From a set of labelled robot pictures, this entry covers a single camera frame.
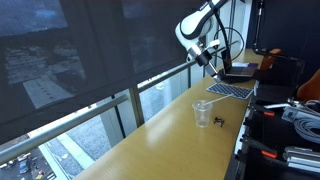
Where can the open laptop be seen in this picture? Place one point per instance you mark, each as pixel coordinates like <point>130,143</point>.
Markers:
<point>235,72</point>

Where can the black binder clip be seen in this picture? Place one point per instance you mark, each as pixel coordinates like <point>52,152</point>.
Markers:
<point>219,121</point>

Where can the white plastic straw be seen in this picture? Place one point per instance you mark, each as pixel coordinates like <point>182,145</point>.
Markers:
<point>218,99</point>

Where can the white keyboard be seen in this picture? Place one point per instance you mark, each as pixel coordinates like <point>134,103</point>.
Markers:
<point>234,91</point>

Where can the clear plastic cup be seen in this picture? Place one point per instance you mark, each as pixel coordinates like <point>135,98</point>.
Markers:
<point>202,111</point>

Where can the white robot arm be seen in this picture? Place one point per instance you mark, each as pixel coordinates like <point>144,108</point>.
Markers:
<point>192,28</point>

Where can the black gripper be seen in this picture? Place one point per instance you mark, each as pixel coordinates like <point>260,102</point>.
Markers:
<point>204,60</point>

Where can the metal window railing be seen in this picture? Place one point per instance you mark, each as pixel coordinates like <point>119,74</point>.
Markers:
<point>56,130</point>

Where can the black clamp orange tip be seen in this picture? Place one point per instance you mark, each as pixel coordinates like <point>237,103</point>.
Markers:
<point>265,150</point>

